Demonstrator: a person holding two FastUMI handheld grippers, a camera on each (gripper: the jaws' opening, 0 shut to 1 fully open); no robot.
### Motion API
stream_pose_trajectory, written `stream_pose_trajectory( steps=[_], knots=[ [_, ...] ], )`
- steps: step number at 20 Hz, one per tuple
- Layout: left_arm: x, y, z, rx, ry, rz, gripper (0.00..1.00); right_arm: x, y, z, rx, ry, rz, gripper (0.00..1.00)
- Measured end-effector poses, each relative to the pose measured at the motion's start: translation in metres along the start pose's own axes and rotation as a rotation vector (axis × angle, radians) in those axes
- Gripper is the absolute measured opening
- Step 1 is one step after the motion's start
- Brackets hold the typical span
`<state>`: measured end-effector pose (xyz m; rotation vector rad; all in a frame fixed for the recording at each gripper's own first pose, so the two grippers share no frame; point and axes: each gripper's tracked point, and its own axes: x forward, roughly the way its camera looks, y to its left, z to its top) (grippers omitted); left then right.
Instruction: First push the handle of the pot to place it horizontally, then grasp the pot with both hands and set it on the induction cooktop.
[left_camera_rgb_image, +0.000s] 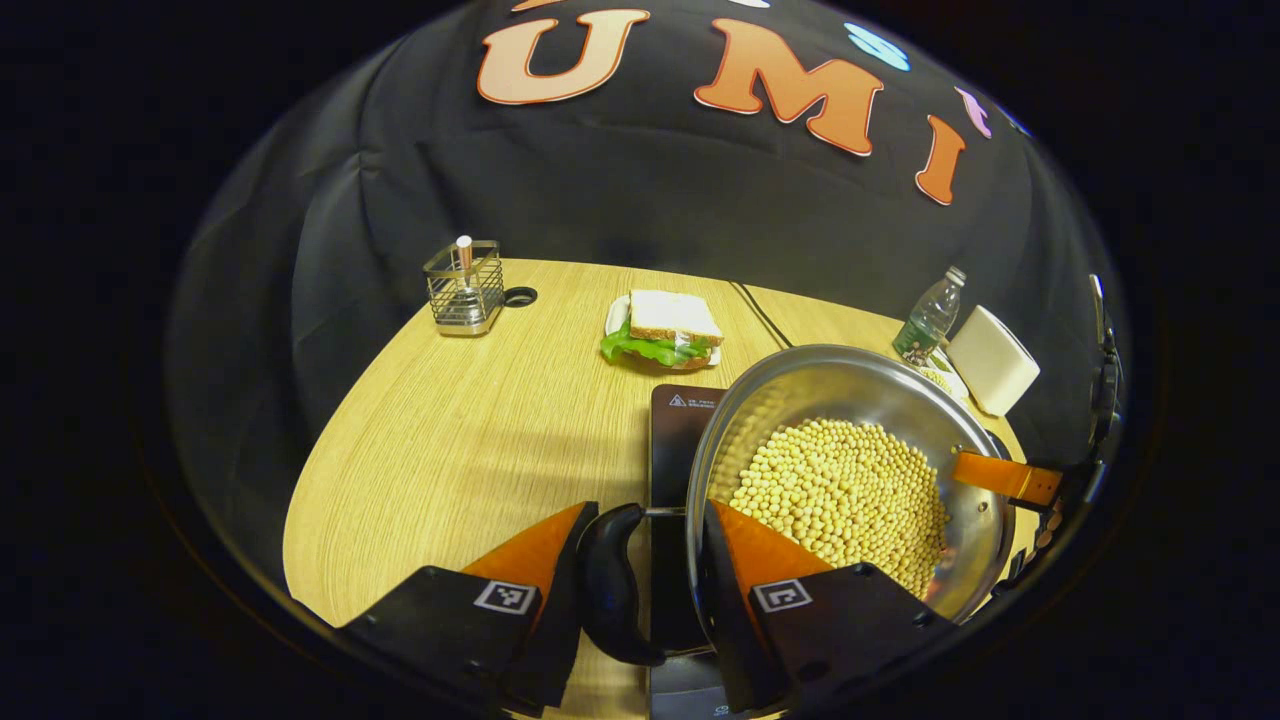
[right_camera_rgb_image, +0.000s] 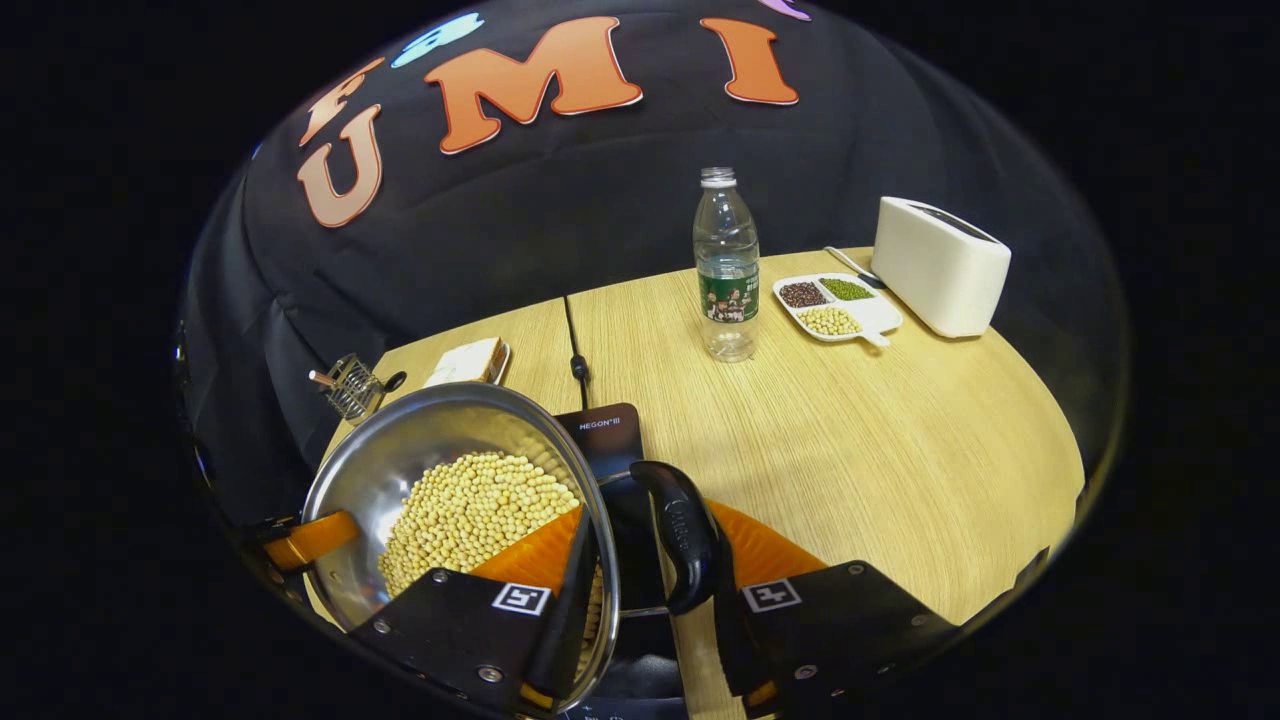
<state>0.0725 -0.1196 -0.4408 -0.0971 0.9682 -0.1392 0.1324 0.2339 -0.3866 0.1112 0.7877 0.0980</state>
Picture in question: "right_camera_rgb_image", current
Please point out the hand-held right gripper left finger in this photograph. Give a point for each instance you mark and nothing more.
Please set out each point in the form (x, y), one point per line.
(572, 610)

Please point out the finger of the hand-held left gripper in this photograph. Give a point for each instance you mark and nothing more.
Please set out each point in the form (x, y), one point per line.
(310, 542)

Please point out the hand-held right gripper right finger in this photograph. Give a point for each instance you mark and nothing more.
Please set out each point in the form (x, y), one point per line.
(735, 645)

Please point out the black induction cooktop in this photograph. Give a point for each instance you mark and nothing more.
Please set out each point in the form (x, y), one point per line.
(605, 440)

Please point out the soybeans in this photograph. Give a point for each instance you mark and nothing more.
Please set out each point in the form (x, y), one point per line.
(470, 510)

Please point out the small black cap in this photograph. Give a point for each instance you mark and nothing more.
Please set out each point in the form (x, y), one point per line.
(394, 381)

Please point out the sandwich with lettuce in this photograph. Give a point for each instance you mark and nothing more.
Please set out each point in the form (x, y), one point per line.
(465, 362)

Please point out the small white plate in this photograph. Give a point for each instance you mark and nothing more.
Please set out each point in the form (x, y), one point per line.
(503, 362)

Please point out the white divided dish of beans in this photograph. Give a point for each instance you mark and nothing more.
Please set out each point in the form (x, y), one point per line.
(835, 310)

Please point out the clear plastic water bottle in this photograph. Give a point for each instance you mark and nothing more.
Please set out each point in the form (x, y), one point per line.
(727, 270)

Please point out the slim grey utensil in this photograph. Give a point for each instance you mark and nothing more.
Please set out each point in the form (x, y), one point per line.
(850, 264)

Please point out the black backdrop cloth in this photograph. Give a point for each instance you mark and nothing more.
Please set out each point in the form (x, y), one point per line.
(600, 200)

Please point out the white toaster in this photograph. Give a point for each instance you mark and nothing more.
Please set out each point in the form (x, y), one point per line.
(940, 270)

